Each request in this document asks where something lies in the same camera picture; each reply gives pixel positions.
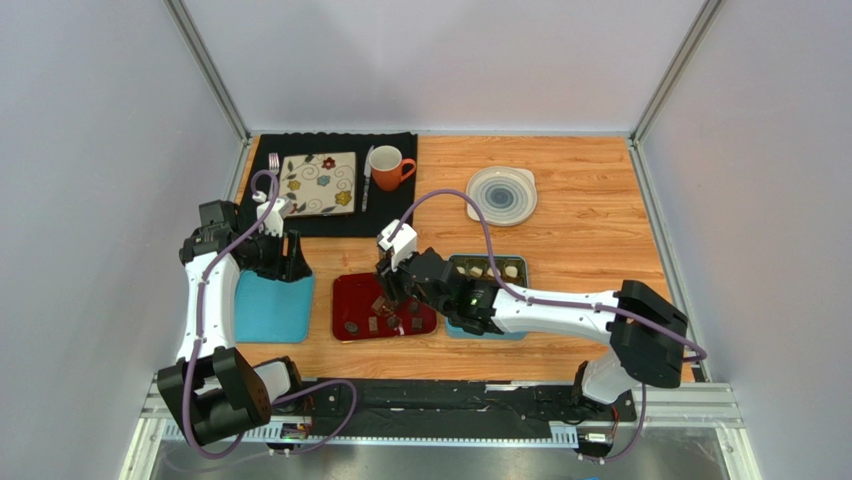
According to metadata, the black placemat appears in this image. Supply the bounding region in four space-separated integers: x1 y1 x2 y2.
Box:
250 132 418 238

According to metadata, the orange mug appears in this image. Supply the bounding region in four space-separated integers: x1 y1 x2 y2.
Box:
367 145 417 192

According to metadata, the floral square plate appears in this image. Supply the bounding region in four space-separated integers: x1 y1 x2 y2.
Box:
279 152 357 217

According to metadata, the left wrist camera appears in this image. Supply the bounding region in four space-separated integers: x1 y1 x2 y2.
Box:
252 192 294 238

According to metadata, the red chocolate tray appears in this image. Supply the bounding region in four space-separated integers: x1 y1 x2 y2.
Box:
331 273 438 342

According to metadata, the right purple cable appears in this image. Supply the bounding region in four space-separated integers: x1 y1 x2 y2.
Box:
389 189 708 465

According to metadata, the blue tin lid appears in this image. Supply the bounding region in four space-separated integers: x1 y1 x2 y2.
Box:
234 271 315 344

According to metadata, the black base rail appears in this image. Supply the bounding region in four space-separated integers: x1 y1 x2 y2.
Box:
249 378 638 448

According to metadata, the round blue-white plate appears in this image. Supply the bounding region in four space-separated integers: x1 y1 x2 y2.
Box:
465 166 538 227

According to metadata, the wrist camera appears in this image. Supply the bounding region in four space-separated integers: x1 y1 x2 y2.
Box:
252 192 294 238
377 220 418 271

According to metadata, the silver knife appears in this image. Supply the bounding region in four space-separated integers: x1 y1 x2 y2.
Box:
360 145 375 213

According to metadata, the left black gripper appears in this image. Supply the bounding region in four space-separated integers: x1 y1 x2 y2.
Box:
240 225 311 283

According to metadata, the blue tin box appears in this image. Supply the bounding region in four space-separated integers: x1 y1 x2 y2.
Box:
443 252 534 341

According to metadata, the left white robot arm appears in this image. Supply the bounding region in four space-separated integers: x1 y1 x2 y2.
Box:
157 198 315 447

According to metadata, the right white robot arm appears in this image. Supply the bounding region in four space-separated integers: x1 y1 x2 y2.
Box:
376 249 688 405

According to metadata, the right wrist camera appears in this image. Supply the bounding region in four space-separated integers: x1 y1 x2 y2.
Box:
377 220 418 271

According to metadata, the silver fork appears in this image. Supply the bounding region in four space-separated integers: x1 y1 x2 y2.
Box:
267 152 281 178

